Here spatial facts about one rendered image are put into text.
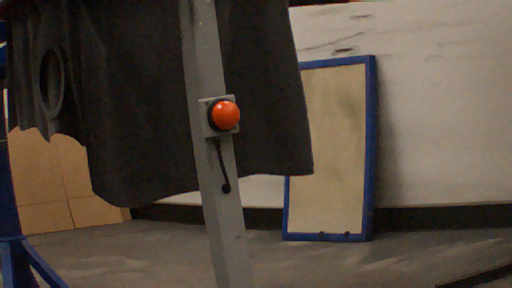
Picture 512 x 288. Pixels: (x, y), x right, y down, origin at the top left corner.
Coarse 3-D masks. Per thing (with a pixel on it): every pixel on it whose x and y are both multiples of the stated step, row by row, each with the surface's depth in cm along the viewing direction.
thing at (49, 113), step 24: (24, 0) 204; (48, 0) 190; (24, 24) 205; (48, 24) 191; (24, 48) 207; (48, 48) 190; (24, 72) 208; (48, 72) 195; (24, 96) 211; (48, 96) 196; (72, 96) 185; (24, 120) 212; (48, 120) 195; (72, 120) 188
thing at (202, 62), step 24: (192, 0) 161; (192, 24) 161; (216, 24) 163; (192, 48) 162; (216, 48) 163; (192, 72) 162; (216, 72) 163; (192, 96) 163; (216, 96) 163; (192, 120) 164; (216, 168) 162; (216, 192) 162; (216, 216) 162; (240, 216) 164; (216, 240) 164; (240, 240) 164; (216, 264) 165; (240, 264) 164
